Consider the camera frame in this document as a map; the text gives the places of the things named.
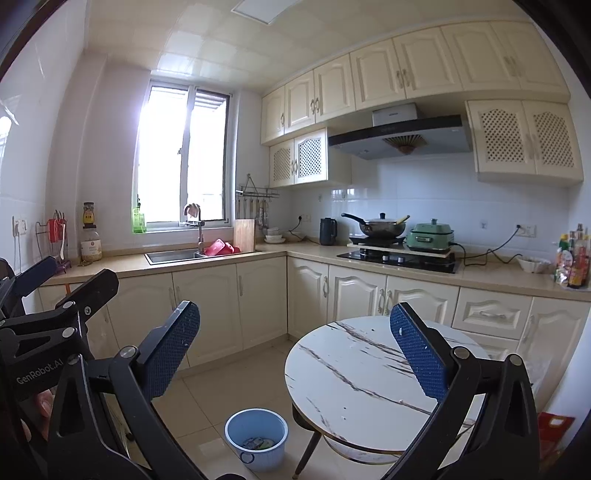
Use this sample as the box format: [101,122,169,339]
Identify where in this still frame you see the wall utensil rail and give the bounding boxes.
[235,174,281,232]

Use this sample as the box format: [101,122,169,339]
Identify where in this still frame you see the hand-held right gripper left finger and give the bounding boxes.
[46,300,204,480]

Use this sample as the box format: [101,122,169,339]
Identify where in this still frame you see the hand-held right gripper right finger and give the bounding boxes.
[383,302,541,480]

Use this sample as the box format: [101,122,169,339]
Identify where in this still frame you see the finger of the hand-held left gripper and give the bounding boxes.
[0,268,120,356]
[0,256,59,319]

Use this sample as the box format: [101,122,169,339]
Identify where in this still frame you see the ceiling light panel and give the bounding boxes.
[231,0,303,25]

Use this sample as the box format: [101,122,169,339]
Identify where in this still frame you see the group of condiment bottles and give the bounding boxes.
[553,224,591,291]

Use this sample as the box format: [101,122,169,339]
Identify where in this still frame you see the red bag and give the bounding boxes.
[538,412,575,462]

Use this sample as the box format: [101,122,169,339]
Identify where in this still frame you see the green electric cooking pot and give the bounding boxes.
[405,218,455,252]

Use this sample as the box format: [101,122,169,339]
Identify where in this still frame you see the black gas hob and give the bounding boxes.
[336,250,462,274]

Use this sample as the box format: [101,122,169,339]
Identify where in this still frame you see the kitchen window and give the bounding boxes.
[131,78,232,234]

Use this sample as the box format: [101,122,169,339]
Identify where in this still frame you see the round marble table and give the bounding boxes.
[284,316,492,478]

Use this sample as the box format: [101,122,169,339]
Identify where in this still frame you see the small lattice door cabinet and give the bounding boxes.
[269,128,352,189]

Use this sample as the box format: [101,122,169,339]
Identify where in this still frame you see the cream kitchen cabinets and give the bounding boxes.
[260,21,571,147]
[37,256,591,411]

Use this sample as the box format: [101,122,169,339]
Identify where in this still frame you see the cream upper kitchen cabinets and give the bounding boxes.
[260,21,571,147]

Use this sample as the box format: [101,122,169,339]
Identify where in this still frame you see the person's left hand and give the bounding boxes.
[21,390,54,444]

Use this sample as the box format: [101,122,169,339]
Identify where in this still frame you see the folding paper fan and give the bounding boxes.
[382,134,428,155]

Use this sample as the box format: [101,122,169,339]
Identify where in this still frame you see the wooden cutting board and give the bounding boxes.
[233,219,256,254]

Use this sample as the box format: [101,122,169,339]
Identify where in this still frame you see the white bowl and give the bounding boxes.
[516,256,552,274]

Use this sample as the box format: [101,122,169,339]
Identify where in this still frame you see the red knife rack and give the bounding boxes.
[34,210,72,274]

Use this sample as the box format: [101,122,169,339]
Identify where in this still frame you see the black power cable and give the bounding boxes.
[455,226,525,267]

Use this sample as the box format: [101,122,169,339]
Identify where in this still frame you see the black wok with lid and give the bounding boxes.
[341,212,411,239]

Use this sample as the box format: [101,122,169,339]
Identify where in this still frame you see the blue plastic bucket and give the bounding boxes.
[225,407,289,472]

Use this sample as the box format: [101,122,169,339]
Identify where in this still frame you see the clear jar with label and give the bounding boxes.
[80,227,103,263]

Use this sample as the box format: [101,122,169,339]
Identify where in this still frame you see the cream lower kitchen cabinets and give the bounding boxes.
[37,256,591,411]

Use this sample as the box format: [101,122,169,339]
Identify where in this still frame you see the steel kitchen sink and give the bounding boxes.
[144,249,262,266]

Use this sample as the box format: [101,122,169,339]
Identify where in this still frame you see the large lattice door cabinet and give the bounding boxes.
[465,99,585,186]

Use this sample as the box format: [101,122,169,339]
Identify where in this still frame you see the grey range hood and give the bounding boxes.
[328,104,472,161]

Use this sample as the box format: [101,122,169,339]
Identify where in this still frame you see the steel faucet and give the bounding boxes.
[184,203,206,254]

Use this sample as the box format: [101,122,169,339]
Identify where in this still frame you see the wooden board under cookers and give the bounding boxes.
[358,244,451,258]

